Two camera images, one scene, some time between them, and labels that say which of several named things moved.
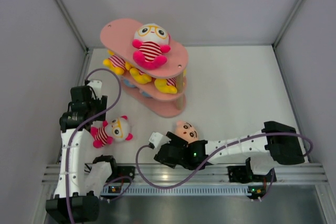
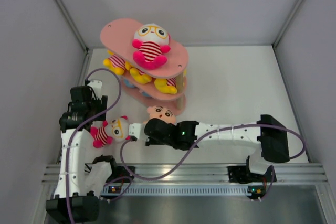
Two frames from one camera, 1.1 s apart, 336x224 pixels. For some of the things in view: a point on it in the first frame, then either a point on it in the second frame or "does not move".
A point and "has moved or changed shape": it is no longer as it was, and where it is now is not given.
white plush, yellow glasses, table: x=117 y=130 does not move
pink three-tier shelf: x=159 y=88 does not move
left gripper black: x=101 y=104 does not move
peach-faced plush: x=186 y=131 has moved or changed shape
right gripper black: x=176 y=139 to x=152 y=141
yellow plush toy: x=140 y=78 does not move
